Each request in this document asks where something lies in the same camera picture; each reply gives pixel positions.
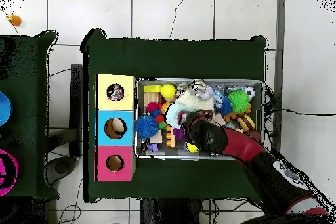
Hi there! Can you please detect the wooden box with three holes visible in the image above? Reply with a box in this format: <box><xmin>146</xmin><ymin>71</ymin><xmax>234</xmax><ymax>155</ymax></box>
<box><xmin>94</xmin><ymin>73</ymin><xmax>137</xmax><ymax>182</ymax></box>

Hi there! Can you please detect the black frame beside table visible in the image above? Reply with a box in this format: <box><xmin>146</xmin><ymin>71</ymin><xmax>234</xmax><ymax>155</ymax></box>
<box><xmin>46</xmin><ymin>63</ymin><xmax>84</xmax><ymax>186</ymax></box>

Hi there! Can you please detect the blue bowl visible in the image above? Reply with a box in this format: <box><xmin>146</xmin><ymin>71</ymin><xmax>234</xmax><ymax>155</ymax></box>
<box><xmin>0</xmin><ymin>91</ymin><xmax>13</xmax><ymax>127</ymax></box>

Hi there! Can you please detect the magenta bowl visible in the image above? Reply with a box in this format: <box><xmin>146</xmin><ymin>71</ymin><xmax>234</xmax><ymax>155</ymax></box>
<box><xmin>0</xmin><ymin>148</ymin><xmax>19</xmax><ymax>197</ymax></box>

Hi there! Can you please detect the brown toy football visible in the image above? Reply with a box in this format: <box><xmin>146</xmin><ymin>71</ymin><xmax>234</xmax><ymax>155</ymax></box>
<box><xmin>246</xmin><ymin>129</ymin><xmax>262</xmax><ymax>141</ymax></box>

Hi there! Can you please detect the small blue spiky puffer ball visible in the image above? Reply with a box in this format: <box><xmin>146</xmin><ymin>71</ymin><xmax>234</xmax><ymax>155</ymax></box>
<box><xmin>217</xmin><ymin>97</ymin><xmax>233</xmax><ymax>116</ymax></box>

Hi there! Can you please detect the shallow wire mesh bin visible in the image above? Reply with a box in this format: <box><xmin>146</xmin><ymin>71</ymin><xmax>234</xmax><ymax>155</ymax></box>
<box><xmin>134</xmin><ymin>77</ymin><xmax>264</xmax><ymax>161</ymax></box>

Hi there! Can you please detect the plain yellow ball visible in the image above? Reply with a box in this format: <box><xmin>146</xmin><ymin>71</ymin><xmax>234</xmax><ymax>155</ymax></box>
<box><xmin>160</xmin><ymin>83</ymin><xmax>177</xmax><ymax>99</ymax></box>

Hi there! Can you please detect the black floor cable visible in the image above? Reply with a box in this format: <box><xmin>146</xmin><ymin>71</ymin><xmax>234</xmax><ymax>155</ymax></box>
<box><xmin>263</xmin><ymin>108</ymin><xmax>336</xmax><ymax>116</ymax></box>

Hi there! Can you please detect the silver drink can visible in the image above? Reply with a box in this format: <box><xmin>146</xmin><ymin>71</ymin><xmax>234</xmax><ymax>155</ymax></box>
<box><xmin>192</xmin><ymin>79</ymin><xmax>211</xmax><ymax>94</ymax></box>

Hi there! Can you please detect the purple spiky monster toy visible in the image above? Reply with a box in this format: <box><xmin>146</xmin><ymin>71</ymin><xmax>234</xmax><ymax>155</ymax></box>
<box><xmin>173</xmin><ymin>127</ymin><xmax>186</xmax><ymax>141</ymax></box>

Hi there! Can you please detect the confetti print cloth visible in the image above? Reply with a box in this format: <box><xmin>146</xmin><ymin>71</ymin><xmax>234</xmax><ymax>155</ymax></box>
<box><xmin>106</xmin><ymin>83</ymin><xmax>125</xmax><ymax>102</ymax></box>

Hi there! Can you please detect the dark green side table cloth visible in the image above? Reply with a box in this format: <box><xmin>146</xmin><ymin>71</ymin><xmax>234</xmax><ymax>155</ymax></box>
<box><xmin>0</xmin><ymin>30</ymin><xmax>60</xmax><ymax>200</ymax></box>

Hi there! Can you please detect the small orange floor object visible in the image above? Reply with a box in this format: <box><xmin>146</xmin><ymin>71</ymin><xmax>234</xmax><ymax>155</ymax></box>
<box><xmin>5</xmin><ymin>13</ymin><xmax>22</xmax><ymax>27</ymax></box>

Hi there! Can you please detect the mint green knitted cloth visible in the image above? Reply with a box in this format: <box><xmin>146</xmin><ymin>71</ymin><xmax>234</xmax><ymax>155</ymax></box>
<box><xmin>165</xmin><ymin>102</ymin><xmax>190</xmax><ymax>129</ymax></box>

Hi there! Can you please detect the green spiky puffer ball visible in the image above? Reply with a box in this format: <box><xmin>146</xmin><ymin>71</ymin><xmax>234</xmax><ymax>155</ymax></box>
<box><xmin>227</xmin><ymin>89</ymin><xmax>251</xmax><ymax>114</ymax></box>

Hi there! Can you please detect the cream knitted cloth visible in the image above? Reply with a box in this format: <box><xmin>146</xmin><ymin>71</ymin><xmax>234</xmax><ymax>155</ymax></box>
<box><xmin>178</xmin><ymin>89</ymin><xmax>215</xmax><ymax>112</ymax></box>

